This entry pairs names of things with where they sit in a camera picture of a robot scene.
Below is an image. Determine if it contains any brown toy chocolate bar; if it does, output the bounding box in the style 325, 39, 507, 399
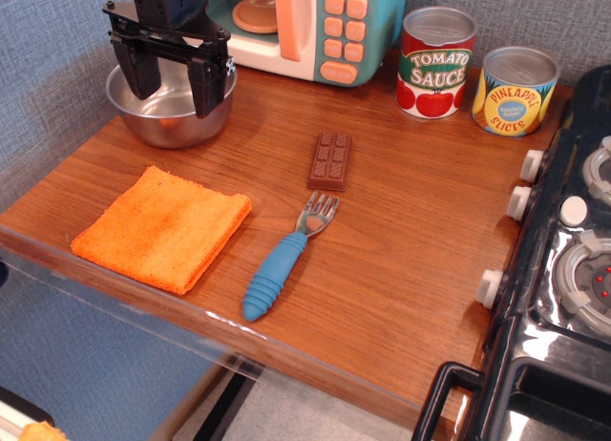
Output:
307, 132, 352, 192

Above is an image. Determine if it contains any pineapple slices can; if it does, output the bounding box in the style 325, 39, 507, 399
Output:
472, 46, 560, 137

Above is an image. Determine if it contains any tomato sauce can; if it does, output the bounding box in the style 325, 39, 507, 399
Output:
395, 6, 477, 119

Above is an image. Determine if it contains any teal toy microwave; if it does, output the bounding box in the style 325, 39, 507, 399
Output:
207, 0, 407, 87

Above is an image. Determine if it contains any black toy stove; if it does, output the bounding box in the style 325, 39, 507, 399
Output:
413, 66, 610, 440

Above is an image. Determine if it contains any blue handled metal fork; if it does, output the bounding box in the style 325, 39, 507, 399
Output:
242, 191, 340, 322

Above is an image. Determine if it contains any orange object at corner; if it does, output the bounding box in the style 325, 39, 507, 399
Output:
18, 421, 68, 441

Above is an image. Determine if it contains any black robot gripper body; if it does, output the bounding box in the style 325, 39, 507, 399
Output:
103, 0, 231, 72

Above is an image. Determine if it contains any folded orange towel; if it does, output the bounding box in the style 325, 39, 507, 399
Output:
71, 166, 252, 295

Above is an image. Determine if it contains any stainless steel bowl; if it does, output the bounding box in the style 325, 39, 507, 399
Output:
106, 59, 238, 149

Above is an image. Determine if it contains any white stove knob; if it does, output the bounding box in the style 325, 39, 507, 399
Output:
506, 186, 532, 221
520, 150, 545, 183
476, 269, 504, 310

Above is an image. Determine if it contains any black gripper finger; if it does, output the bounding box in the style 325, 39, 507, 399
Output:
111, 33, 161, 100
187, 58, 226, 118

